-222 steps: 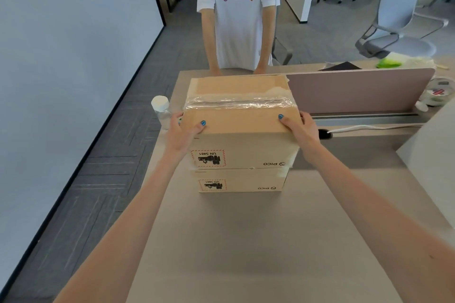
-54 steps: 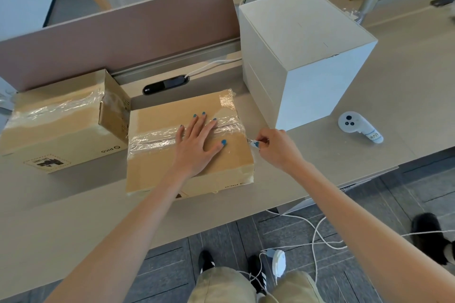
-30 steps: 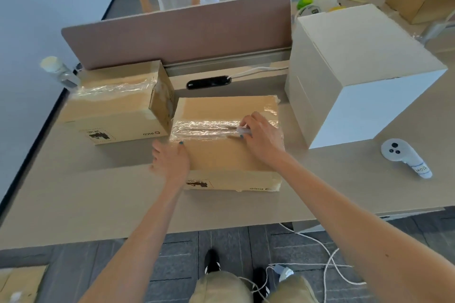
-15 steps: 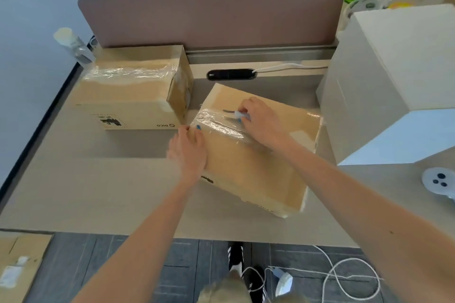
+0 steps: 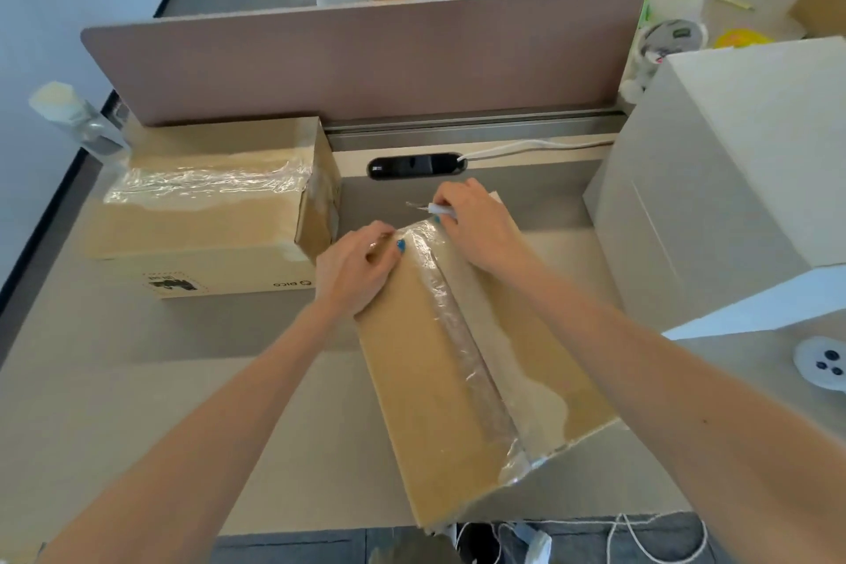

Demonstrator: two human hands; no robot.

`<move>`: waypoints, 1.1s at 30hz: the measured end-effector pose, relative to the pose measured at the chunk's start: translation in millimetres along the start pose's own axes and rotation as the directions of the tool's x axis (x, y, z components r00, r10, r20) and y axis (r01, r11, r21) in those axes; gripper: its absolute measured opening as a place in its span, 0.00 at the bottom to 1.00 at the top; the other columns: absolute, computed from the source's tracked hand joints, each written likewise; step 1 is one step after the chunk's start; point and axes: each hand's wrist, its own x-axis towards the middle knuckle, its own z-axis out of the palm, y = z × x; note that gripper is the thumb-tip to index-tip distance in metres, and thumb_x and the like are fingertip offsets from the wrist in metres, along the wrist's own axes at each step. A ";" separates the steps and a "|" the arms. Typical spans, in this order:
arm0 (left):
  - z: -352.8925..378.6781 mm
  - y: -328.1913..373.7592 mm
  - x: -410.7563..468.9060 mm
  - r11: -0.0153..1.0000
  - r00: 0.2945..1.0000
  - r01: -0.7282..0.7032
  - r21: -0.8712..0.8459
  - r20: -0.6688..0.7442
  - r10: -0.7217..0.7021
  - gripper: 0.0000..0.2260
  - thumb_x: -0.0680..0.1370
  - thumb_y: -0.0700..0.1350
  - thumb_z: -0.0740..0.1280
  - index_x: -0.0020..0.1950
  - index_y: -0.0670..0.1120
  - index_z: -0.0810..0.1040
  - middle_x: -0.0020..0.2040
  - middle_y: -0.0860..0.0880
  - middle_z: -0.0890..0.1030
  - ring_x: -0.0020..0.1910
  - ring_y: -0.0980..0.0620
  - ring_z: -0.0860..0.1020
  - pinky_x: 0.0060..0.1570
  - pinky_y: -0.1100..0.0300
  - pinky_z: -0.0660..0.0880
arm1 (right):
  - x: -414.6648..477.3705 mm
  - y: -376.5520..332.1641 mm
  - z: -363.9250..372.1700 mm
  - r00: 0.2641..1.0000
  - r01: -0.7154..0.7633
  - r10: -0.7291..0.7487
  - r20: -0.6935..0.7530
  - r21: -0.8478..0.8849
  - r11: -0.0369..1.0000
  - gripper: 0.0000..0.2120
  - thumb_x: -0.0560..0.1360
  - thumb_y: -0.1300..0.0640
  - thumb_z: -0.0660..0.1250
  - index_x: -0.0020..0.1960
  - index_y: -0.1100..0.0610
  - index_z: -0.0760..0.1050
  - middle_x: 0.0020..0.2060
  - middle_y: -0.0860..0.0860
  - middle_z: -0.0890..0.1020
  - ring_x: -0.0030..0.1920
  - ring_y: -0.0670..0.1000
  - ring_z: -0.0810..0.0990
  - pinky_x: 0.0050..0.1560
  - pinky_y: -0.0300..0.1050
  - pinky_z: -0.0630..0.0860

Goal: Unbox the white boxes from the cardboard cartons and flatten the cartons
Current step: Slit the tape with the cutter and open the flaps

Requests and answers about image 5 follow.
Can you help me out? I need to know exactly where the person's left hand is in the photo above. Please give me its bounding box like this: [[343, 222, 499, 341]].
[[315, 219, 406, 320]]

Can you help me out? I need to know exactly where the person's right hand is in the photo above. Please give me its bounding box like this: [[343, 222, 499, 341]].
[[429, 178, 540, 284]]

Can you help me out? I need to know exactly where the white utility knife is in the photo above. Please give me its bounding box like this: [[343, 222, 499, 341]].
[[404, 199, 457, 218]]

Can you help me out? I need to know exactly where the white box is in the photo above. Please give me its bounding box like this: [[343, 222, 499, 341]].
[[583, 173, 846, 341], [611, 35, 846, 320]]

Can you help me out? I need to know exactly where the person's right forearm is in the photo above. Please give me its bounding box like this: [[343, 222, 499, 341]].
[[508, 265, 846, 564]]

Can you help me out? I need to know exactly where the person's left forearm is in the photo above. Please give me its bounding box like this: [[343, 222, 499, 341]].
[[39, 302, 358, 564]]

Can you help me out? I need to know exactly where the black desk power socket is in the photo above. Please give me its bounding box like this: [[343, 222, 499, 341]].
[[367, 152, 469, 182]]

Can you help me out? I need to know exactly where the mauve desk divider panel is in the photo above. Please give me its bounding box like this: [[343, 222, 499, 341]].
[[80, 0, 646, 152]]

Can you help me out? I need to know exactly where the white tape roll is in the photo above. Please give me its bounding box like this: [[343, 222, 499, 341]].
[[637, 19, 709, 66]]

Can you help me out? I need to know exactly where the black striped shoe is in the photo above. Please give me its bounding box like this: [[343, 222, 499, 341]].
[[456, 522, 501, 564]]

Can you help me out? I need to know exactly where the white round floor object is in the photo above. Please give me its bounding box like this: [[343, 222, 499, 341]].
[[515, 522, 553, 564]]

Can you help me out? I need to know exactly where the clear bottle white cap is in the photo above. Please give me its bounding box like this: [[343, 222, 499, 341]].
[[29, 80, 130, 159]]

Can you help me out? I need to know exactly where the yellow lid jar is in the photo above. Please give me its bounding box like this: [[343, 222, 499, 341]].
[[713, 29, 775, 49]]

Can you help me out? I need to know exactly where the white handheld controller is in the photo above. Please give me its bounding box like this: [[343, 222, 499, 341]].
[[792, 337, 846, 393]]

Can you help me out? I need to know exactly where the white desk cable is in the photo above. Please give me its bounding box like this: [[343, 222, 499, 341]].
[[456, 138, 616, 163]]

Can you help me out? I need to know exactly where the white floor cable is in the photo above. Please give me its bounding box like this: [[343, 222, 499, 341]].
[[456, 512, 712, 564]]

